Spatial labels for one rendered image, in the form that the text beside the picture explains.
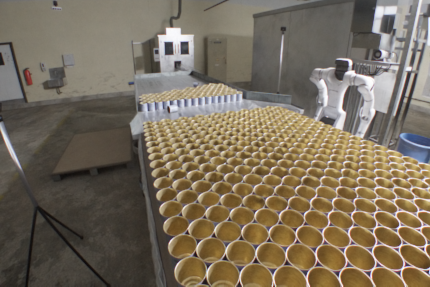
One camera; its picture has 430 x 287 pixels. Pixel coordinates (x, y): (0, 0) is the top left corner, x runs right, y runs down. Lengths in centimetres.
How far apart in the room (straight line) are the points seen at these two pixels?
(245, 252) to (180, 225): 20
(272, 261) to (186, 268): 22
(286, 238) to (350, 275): 17
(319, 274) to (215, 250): 25
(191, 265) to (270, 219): 26
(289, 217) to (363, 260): 21
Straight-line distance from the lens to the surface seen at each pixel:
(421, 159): 344
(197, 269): 55
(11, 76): 876
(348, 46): 326
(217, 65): 808
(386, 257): 68
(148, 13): 793
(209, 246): 57
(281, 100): 222
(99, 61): 790
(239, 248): 57
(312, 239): 64
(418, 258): 71
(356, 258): 65
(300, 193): 77
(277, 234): 62
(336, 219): 71
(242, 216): 65
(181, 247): 60
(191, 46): 659
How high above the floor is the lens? 165
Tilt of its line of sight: 22 degrees down
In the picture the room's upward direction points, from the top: straight up
